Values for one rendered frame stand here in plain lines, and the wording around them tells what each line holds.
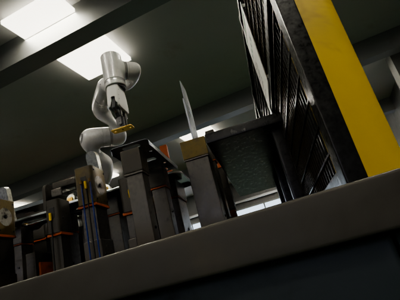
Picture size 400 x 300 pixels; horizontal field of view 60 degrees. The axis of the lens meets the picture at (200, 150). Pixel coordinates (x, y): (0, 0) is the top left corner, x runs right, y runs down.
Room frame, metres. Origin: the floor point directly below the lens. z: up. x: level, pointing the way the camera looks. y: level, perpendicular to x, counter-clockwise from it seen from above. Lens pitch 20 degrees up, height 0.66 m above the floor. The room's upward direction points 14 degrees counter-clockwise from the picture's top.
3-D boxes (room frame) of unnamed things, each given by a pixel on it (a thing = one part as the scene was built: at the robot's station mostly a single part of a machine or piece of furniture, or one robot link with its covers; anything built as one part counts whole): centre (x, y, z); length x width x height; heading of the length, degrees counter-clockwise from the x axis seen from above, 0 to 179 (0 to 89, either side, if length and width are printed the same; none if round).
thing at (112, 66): (1.21, 0.26, 1.53); 0.09 x 0.08 x 0.13; 116
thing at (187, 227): (1.19, 0.12, 0.84); 0.12 x 0.05 x 0.29; 172
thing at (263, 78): (1.03, -0.27, 1.30); 0.23 x 0.02 x 0.31; 172
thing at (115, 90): (1.20, 0.27, 1.38); 0.10 x 0.07 x 0.11; 173
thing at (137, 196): (0.81, 0.16, 0.84); 0.05 x 0.05 x 0.29; 82
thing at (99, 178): (1.00, 0.35, 0.87); 0.12 x 0.07 x 0.35; 172
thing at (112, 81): (1.21, 0.27, 1.44); 0.09 x 0.08 x 0.03; 173
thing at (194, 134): (1.16, 0.01, 1.17); 0.12 x 0.01 x 0.34; 172
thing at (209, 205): (1.04, 0.01, 0.88); 0.08 x 0.08 x 0.36; 82
